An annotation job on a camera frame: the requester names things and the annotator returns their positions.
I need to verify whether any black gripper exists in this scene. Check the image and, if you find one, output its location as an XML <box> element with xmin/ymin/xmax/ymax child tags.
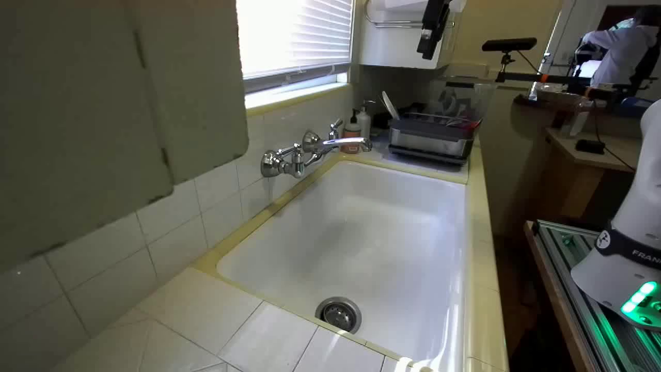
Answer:
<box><xmin>415</xmin><ymin>0</ymin><xmax>454</xmax><ymax>62</ymax></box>

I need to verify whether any white upper cabinet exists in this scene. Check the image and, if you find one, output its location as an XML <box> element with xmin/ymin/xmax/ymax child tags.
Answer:
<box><xmin>357</xmin><ymin>0</ymin><xmax>450</xmax><ymax>73</ymax></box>

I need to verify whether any clear plastic container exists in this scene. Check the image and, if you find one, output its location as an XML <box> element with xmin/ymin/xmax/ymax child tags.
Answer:
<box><xmin>435</xmin><ymin>64</ymin><xmax>496</xmax><ymax>128</ymax></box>

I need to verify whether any white utensil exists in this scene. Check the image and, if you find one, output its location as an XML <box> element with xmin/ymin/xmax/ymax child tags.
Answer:
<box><xmin>381</xmin><ymin>89</ymin><xmax>403</xmax><ymax>124</ymax></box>

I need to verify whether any grey dish rack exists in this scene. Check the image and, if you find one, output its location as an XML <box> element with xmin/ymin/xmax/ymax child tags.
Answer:
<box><xmin>386</xmin><ymin>114</ymin><xmax>479</xmax><ymax>168</ymax></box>

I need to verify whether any small white bottle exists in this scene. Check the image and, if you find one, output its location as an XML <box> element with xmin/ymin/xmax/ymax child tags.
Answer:
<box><xmin>355</xmin><ymin>105</ymin><xmax>375</xmax><ymax>143</ymax></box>

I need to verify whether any brown soap dispenser bottle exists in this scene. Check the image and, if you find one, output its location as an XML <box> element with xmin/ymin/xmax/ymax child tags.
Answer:
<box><xmin>341</xmin><ymin>108</ymin><xmax>364</xmax><ymax>155</ymax></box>

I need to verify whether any white window blind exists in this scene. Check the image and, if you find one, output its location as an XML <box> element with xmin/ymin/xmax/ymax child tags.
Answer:
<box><xmin>236</xmin><ymin>0</ymin><xmax>355</xmax><ymax>83</ymax></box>

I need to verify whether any lit laptop screen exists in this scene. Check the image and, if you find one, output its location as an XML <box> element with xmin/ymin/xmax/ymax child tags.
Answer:
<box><xmin>574</xmin><ymin>57</ymin><xmax>605</xmax><ymax>80</ymax></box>

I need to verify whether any small black device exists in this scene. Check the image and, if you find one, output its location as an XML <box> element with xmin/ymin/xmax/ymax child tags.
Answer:
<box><xmin>574</xmin><ymin>138</ymin><xmax>608</xmax><ymax>155</ymax></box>

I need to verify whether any person in white shirt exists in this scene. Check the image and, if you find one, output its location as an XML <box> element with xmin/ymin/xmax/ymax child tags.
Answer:
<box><xmin>578</xmin><ymin>7</ymin><xmax>661</xmax><ymax>93</ymax></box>

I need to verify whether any wooden desk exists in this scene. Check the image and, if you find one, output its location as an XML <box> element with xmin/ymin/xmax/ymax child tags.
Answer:
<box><xmin>536</xmin><ymin>126</ymin><xmax>645</xmax><ymax>225</ymax></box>

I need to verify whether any white porcelain sink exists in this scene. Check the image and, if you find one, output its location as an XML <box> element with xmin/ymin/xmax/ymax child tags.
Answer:
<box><xmin>216</xmin><ymin>159</ymin><xmax>472</xmax><ymax>372</ymax></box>

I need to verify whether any narrow grey cabinet door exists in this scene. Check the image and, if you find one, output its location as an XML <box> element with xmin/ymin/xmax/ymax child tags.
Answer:
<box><xmin>131</xmin><ymin>0</ymin><xmax>250</xmax><ymax>185</ymax></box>

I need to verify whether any metal sink drain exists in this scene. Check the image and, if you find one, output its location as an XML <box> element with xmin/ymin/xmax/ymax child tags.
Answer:
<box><xmin>315</xmin><ymin>295</ymin><xmax>364</xmax><ymax>335</ymax></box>

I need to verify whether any small white object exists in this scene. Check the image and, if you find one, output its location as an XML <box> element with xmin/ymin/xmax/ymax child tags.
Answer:
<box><xmin>395</xmin><ymin>355</ymin><xmax>433</xmax><ymax>372</ymax></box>

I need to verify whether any large grey cabinet door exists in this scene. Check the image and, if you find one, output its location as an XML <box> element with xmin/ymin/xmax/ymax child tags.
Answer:
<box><xmin>0</xmin><ymin>0</ymin><xmax>176</xmax><ymax>275</ymax></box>

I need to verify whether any black camera bar on stand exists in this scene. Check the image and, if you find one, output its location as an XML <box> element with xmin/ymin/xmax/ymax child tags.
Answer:
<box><xmin>479</xmin><ymin>35</ymin><xmax>540</xmax><ymax>67</ymax></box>

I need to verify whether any chrome wall faucet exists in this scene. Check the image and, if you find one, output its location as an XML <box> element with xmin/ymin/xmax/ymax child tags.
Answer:
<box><xmin>259</xmin><ymin>117</ymin><xmax>372</xmax><ymax>180</ymax></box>

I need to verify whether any metal frame robot table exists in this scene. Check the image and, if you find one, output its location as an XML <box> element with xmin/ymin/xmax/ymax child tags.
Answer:
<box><xmin>525</xmin><ymin>219</ymin><xmax>661</xmax><ymax>372</ymax></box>

